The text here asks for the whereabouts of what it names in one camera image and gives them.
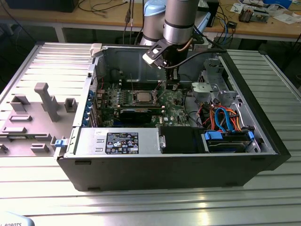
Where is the black graphics card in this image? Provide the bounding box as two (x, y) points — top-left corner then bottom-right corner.
(119, 108), (154, 125)

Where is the hard disk in blue carrier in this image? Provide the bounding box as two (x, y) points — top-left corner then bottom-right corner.
(203, 130), (256, 153)

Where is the metal socket cover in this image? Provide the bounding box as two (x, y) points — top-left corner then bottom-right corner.
(151, 88), (162, 102)

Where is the black camera cable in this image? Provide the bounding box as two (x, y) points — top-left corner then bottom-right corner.
(164, 48), (228, 69)

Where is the blue data wire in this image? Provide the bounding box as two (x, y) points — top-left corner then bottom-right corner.
(222, 106), (235, 132)
(214, 107), (225, 132)

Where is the black plastic drive shroud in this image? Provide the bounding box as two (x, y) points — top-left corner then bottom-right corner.
(158, 126), (204, 154)

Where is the grey metal component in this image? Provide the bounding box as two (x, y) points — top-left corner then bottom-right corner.
(253, 8), (270, 24)

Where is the CPU cooler heat sink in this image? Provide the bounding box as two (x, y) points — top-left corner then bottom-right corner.
(238, 6), (254, 24)

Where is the silver CPU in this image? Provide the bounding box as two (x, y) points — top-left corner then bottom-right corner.
(136, 91), (152, 103)

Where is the grey metal drive cage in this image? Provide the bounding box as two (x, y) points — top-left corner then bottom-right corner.
(190, 58), (238, 107)

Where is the silver power supply unit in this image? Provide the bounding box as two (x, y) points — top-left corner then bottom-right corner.
(75, 128), (163, 156)

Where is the blue plastic clip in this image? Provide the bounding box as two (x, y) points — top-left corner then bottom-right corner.
(54, 138), (68, 148)

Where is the wooden desk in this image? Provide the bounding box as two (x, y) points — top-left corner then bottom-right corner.
(0, 0), (301, 43)

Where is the grey parts rack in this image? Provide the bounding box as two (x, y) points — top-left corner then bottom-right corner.
(0, 82), (79, 157)

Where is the black PC case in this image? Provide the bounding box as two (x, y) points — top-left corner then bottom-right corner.
(56, 43), (292, 193)

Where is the white paper sheet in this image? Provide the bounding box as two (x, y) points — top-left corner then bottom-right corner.
(272, 13), (300, 24)

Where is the CPU socket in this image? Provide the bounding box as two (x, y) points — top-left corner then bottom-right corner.
(131, 89), (159, 106)

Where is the black desktop computer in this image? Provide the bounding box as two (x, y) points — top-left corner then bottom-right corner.
(6, 0), (77, 13)

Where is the black upright box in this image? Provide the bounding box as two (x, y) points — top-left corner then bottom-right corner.
(208, 0), (220, 27)

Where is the black wire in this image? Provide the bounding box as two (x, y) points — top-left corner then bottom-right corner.
(183, 88), (204, 129)

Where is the orange wire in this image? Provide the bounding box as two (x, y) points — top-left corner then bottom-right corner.
(231, 110), (246, 131)
(201, 105), (216, 129)

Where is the green motherboard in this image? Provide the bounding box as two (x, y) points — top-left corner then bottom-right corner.
(94, 80), (196, 129)

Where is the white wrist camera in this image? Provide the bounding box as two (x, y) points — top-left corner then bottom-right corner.
(142, 40), (166, 69)

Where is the blue box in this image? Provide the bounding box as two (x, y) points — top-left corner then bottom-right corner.
(262, 0), (293, 8)

